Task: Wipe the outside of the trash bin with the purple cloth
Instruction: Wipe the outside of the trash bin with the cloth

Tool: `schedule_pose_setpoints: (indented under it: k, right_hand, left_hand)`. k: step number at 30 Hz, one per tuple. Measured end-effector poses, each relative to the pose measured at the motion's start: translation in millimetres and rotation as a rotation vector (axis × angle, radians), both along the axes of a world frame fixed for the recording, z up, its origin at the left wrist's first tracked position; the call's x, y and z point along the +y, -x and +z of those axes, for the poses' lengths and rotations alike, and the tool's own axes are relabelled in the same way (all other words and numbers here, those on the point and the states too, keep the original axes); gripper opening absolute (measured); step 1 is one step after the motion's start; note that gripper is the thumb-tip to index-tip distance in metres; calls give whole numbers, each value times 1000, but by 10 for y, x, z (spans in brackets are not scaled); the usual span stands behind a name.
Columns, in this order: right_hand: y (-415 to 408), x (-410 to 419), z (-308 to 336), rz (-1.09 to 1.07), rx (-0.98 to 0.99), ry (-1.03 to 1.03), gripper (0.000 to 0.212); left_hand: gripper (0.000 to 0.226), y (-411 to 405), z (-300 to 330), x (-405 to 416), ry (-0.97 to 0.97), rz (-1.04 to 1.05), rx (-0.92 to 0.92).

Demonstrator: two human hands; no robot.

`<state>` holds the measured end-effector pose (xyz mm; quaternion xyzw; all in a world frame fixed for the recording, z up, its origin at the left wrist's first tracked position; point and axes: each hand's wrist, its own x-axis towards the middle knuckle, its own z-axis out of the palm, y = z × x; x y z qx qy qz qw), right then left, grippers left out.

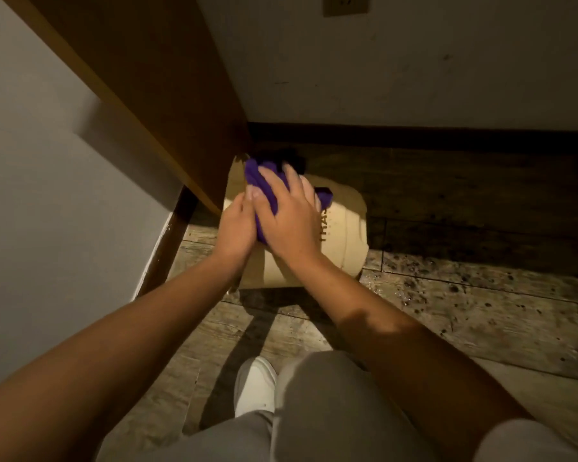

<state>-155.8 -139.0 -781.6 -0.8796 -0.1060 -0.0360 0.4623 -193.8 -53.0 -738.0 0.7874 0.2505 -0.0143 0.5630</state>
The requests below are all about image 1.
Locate person's left hand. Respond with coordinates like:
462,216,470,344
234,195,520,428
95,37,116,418
214,190,259,268

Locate person's right forearm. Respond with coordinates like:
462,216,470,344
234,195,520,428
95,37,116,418
280,251,535,462

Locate brown wooden cabinet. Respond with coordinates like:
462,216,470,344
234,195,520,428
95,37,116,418
0,0,252,218

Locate dark brown baseboard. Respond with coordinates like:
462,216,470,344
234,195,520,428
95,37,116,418
248,122,578,155

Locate beige trash can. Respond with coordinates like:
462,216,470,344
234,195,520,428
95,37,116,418
222,156,371,290

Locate beige wall outlet plate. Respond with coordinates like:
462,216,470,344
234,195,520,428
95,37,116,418
322,0,370,18

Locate white shoe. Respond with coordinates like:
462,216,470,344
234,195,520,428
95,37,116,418
233,356,278,419

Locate grey trousers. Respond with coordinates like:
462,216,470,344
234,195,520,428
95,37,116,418
95,350,578,462

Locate person's left forearm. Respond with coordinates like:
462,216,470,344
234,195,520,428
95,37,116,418
0,252,247,462

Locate purple cloth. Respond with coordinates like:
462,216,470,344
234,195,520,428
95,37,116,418
244,158,334,246

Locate person's right hand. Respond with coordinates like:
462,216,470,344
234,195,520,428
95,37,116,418
247,163,326,263

